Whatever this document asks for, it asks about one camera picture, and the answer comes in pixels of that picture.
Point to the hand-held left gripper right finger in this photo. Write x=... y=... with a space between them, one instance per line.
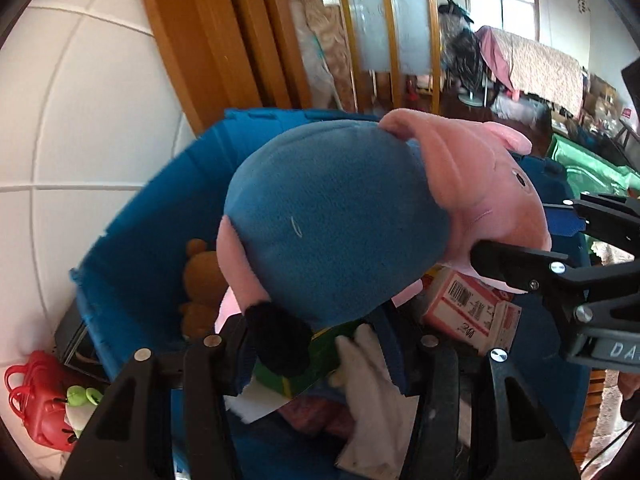
x=437 y=380

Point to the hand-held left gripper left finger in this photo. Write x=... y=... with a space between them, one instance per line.
x=205 y=380

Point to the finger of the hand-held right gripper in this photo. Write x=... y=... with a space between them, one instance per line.
x=520 y=265
x=610 y=217

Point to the blue plastic storage bin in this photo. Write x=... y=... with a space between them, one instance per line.
x=140 y=260

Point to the blue and pink pig plush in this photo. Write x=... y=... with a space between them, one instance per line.
x=325 y=220

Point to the green cloth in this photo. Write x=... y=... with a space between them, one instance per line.
x=600 y=170

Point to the white cloth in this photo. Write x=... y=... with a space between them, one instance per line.
x=375 y=405

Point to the pink and white package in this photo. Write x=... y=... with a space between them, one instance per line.
x=465 y=310

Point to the brown teddy bear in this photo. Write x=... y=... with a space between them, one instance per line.
x=202 y=275

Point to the pile of cardboard boxes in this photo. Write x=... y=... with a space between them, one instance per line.
x=607 y=105

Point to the pink knitted cloth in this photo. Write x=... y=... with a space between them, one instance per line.
x=315 y=417

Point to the green and yellow box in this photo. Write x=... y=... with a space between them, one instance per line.
x=320 y=360

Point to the green and white toy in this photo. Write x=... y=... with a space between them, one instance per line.
x=77 y=397

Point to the dark gift bag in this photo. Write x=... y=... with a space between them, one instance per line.
x=70 y=335

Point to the floral blanket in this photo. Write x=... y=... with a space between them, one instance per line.
x=540 y=70

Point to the red bear-face case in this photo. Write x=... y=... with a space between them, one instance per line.
x=40 y=400

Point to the dark clothes heap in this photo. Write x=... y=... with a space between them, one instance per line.
x=460 y=50

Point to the window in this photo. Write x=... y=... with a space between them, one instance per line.
x=515 y=15

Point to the frosted glass door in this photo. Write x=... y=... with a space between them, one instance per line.
x=410 y=20

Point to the floral patterned board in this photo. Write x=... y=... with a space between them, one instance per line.
x=320 y=35

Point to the wooden door frame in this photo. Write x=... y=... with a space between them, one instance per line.
x=200 y=35

